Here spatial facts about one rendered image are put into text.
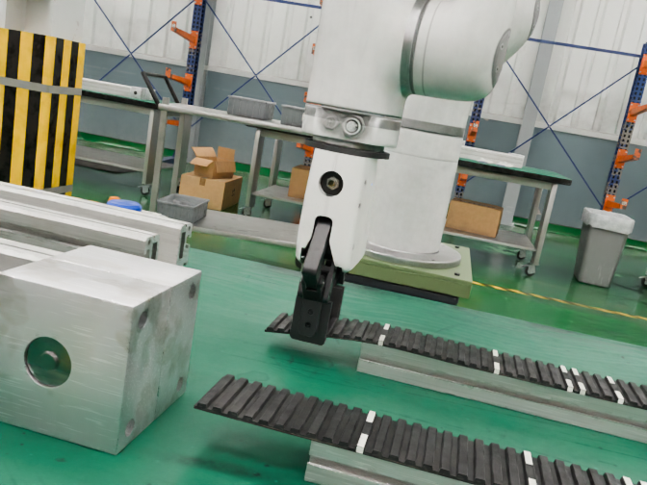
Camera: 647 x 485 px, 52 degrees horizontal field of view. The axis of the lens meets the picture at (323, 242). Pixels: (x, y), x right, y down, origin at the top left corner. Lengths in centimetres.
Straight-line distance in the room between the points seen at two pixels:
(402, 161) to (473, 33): 45
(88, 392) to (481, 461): 24
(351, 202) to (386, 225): 43
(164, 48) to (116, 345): 851
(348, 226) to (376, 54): 14
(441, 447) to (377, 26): 31
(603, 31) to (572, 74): 55
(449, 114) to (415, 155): 7
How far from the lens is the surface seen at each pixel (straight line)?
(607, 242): 546
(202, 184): 558
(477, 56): 53
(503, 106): 806
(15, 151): 382
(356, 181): 53
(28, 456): 43
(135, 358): 41
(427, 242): 97
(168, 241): 67
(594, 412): 61
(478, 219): 532
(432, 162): 95
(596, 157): 820
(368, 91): 54
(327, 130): 55
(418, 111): 94
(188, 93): 828
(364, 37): 54
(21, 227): 68
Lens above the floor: 100
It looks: 12 degrees down
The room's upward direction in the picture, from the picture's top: 10 degrees clockwise
